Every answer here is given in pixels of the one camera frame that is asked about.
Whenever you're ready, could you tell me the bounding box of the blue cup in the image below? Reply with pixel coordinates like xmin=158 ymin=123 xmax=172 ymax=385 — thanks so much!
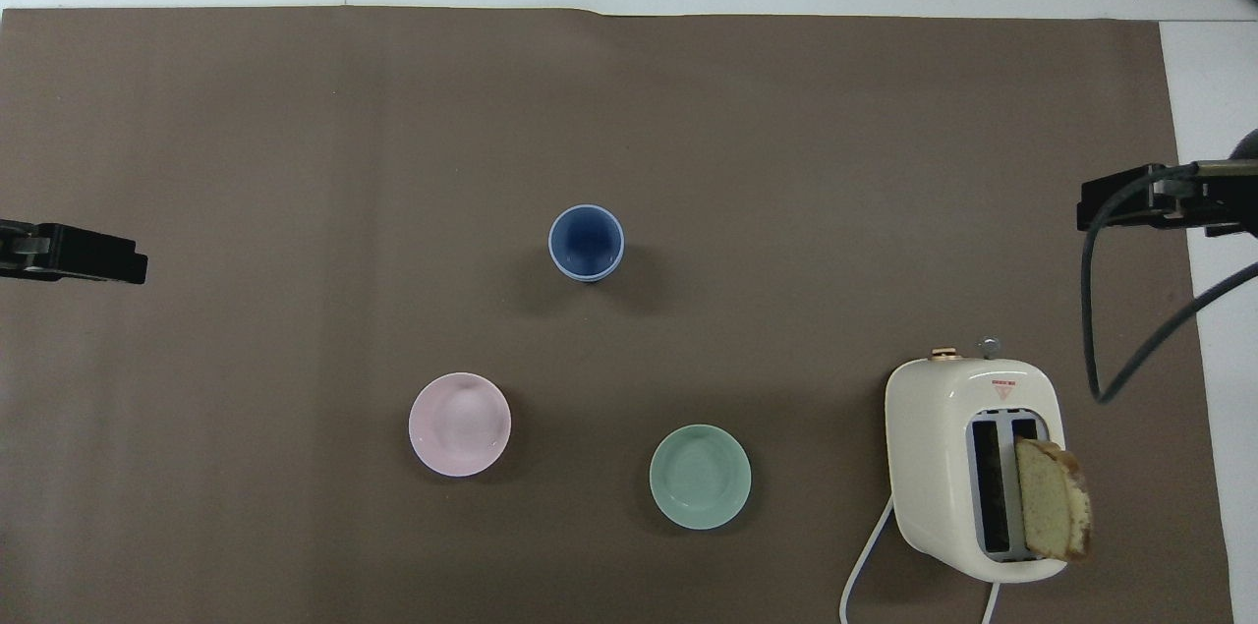
xmin=547 ymin=203 xmax=627 ymax=285

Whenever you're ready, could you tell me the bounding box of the green plate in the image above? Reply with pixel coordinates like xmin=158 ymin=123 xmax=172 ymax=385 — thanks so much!
xmin=649 ymin=424 xmax=753 ymax=533

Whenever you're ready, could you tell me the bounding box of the cream white toaster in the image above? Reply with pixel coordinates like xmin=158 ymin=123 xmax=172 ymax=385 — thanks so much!
xmin=884 ymin=337 xmax=1068 ymax=586

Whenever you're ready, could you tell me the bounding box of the slice of bread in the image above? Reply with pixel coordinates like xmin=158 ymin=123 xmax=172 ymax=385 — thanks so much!
xmin=1013 ymin=437 xmax=1095 ymax=564

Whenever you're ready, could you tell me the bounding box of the white power cord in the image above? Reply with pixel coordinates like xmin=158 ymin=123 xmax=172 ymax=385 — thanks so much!
xmin=839 ymin=494 xmax=1002 ymax=624

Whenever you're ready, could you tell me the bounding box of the black cable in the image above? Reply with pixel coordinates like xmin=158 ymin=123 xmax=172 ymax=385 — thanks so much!
xmin=1080 ymin=162 xmax=1258 ymax=406

